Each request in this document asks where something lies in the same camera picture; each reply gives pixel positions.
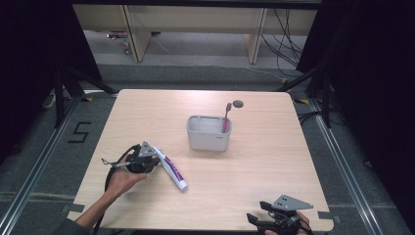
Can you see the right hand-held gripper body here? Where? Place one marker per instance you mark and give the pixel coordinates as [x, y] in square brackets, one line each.
[287, 212]

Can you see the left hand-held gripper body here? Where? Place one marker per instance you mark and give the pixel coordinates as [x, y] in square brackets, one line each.
[142, 160]

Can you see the white purple toothpaste tube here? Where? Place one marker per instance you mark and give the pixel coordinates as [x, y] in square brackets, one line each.
[171, 168]

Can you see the grey toothbrush holder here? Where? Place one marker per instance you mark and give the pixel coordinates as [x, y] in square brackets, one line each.
[208, 137]

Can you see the pink and grey toothbrush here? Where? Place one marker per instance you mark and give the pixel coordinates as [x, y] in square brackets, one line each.
[225, 119]

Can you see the person's right hand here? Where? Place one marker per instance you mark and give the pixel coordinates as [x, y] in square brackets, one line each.
[305, 225]

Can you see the person's left hand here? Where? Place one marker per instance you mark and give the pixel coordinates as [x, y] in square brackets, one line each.
[122, 181]

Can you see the grey tape piece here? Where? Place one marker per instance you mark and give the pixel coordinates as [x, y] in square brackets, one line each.
[325, 215]
[73, 208]

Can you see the round grey table spot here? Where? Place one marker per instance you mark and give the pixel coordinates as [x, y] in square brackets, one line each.
[238, 103]

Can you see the black metal stand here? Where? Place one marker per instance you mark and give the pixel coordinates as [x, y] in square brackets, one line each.
[324, 94]
[62, 98]

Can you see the small bottle on floor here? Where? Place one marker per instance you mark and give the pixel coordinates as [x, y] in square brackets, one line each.
[127, 46]

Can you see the black curtain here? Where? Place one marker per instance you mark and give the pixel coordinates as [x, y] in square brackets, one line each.
[372, 98]
[36, 65]

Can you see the beige wooden desk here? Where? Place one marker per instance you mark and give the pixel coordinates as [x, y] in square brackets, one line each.
[195, 19]

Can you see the metal floor rail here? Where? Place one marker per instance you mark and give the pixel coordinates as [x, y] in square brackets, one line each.
[345, 169]
[36, 169]

